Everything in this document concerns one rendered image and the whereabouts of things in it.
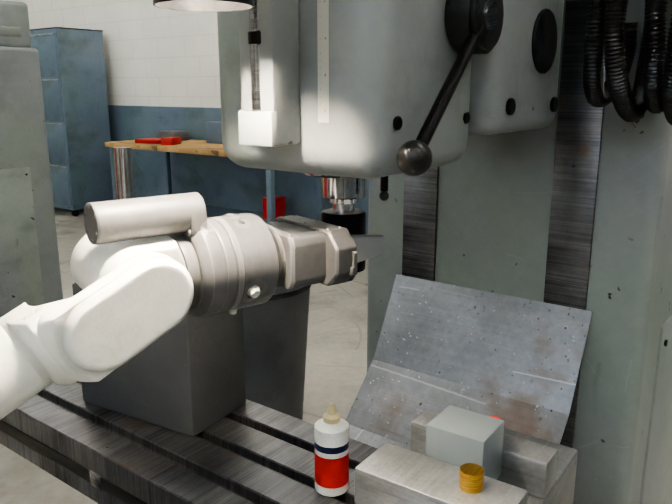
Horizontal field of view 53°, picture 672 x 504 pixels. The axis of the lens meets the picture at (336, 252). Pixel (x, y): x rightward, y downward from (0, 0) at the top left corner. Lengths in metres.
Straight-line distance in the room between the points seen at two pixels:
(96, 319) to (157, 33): 7.14
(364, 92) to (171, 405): 0.56
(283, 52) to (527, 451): 0.45
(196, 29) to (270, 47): 6.59
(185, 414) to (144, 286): 0.44
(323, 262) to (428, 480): 0.22
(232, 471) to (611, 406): 0.53
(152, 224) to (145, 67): 7.23
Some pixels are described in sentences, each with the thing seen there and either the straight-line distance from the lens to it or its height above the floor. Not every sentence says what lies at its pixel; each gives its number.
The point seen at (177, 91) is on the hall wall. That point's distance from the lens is 7.40.
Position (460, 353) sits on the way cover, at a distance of 1.05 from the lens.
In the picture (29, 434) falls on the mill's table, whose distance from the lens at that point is 1.12.
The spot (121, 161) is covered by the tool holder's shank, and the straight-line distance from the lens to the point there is 1.00.
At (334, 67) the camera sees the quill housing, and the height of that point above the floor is 1.41.
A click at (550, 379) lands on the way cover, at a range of 1.00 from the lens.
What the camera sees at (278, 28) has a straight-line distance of 0.59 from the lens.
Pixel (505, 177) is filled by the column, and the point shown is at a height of 1.26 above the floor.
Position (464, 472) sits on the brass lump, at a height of 1.06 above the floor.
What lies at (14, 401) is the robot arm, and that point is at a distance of 0.57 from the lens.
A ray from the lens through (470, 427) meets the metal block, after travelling 0.68.
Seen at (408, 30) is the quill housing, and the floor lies 1.44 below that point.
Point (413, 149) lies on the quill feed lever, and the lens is 0.55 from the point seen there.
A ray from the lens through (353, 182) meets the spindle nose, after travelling 0.68.
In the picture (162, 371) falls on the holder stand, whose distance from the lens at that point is 0.96.
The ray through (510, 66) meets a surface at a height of 1.41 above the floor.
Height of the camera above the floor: 1.39
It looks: 14 degrees down
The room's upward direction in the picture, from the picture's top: straight up
